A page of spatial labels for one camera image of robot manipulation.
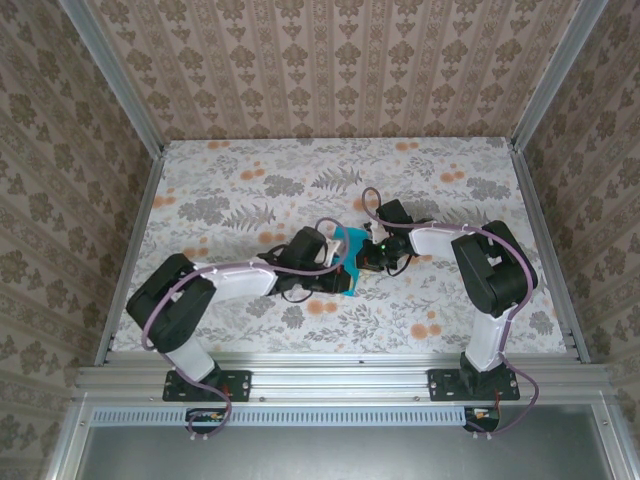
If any teal square paper sheet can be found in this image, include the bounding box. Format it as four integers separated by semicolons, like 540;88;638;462
331;224;370;297

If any grey metal sheet panel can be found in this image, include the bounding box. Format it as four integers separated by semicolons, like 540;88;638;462
74;424;614;480

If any floral patterned table mat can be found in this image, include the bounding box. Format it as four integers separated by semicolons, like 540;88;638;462
107;137;569;356

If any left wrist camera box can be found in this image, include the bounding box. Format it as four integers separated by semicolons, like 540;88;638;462
321;237;347;267

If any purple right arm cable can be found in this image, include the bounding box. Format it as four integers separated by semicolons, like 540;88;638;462
360;187;541;442

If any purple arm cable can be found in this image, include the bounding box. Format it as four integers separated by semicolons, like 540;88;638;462
142;217;351;442
360;187;541;442

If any aluminium mounting rail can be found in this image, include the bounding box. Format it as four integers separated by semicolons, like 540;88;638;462
74;352;614;404

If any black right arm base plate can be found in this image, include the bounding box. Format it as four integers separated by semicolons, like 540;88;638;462
428;368;521;403

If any slotted grey cable duct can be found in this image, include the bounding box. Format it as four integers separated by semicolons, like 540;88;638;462
92;405;501;427

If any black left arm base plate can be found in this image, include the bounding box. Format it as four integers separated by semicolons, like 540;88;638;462
162;368;252;403

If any aluminium side rail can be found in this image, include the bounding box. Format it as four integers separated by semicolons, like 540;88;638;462
94;149;166;366
507;142;591;364

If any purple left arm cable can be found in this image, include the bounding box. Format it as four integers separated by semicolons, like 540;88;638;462
142;217;351;442

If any aluminium frame post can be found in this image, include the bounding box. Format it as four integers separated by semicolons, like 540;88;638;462
512;0;609;151
59;0;166;156

